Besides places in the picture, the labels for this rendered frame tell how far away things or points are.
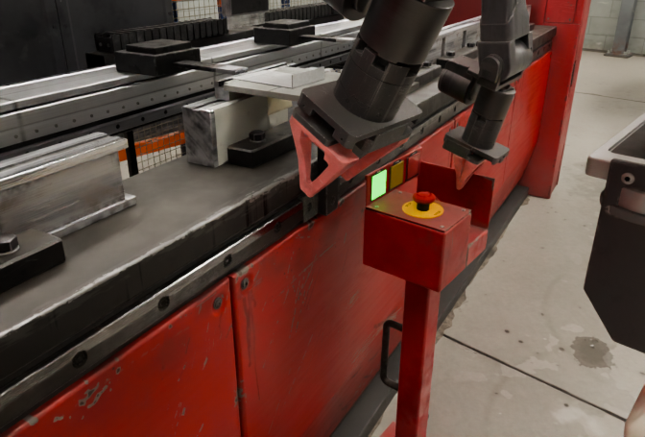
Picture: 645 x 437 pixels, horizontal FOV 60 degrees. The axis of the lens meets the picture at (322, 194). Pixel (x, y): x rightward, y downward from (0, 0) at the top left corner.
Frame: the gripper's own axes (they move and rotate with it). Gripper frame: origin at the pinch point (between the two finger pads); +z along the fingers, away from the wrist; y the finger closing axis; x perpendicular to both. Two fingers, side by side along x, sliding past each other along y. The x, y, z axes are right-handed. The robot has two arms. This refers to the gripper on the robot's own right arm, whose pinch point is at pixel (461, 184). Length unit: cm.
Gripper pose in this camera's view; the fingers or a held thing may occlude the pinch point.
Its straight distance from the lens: 106.4
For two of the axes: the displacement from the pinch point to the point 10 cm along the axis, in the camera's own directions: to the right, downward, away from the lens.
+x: -6.1, 3.2, -7.3
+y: -7.7, -4.6, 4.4
